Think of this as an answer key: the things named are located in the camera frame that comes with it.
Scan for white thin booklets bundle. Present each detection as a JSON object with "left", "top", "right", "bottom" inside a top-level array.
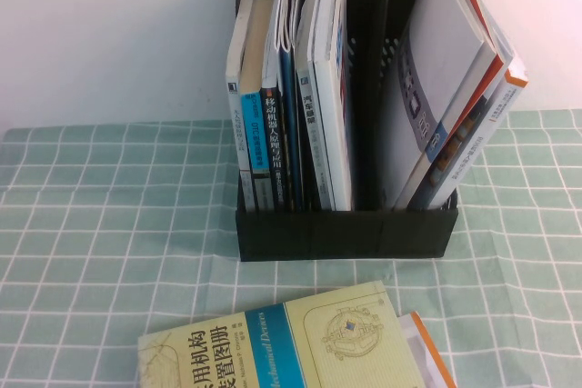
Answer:
[{"left": 276, "top": 0, "right": 315, "bottom": 54}]

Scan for white book orange-topped spine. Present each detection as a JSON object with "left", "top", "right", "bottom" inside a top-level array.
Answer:
[{"left": 425, "top": 19, "right": 530, "bottom": 211}]

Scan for black-spined book white characters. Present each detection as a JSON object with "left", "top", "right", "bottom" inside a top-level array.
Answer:
[{"left": 261, "top": 0, "right": 292, "bottom": 213}]

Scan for books in left compartment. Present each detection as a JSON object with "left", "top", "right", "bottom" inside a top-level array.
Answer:
[{"left": 307, "top": 0, "right": 356, "bottom": 213}]

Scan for white-spined paperback book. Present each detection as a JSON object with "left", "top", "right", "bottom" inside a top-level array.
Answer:
[{"left": 226, "top": 0, "right": 259, "bottom": 213}]

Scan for orange-backed photo cover book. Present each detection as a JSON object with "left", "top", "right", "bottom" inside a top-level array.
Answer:
[{"left": 393, "top": 0, "right": 509, "bottom": 212}]

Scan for dark blue thin book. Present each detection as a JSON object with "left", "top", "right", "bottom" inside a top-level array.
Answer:
[{"left": 277, "top": 45, "right": 305, "bottom": 213}]

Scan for yellow book with blue spine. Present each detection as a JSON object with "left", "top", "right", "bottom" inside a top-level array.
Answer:
[{"left": 137, "top": 281, "right": 428, "bottom": 388}]

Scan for green white checked tablecloth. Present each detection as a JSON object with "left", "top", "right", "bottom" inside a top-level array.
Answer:
[{"left": 0, "top": 108, "right": 582, "bottom": 388}]

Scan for books in right compartment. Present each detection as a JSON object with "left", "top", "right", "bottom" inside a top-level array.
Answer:
[{"left": 380, "top": 0, "right": 499, "bottom": 212}]

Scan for grey-spined white book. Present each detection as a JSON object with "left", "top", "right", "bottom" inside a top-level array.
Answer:
[{"left": 295, "top": 0, "right": 332, "bottom": 212}]

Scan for cyan-spined book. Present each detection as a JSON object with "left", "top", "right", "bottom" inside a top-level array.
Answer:
[{"left": 239, "top": 0, "right": 275, "bottom": 213}]

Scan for white book with orange edge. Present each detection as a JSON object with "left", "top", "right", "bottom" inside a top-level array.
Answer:
[{"left": 397, "top": 311, "right": 458, "bottom": 388}]

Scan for books in compartment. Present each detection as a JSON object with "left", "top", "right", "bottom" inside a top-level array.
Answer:
[
  {"left": 380, "top": 0, "right": 499, "bottom": 212},
  {"left": 307, "top": 0, "right": 356, "bottom": 213}
]

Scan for black plastic book holder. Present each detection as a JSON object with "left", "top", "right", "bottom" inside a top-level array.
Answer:
[{"left": 235, "top": 0, "right": 459, "bottom": 264}]

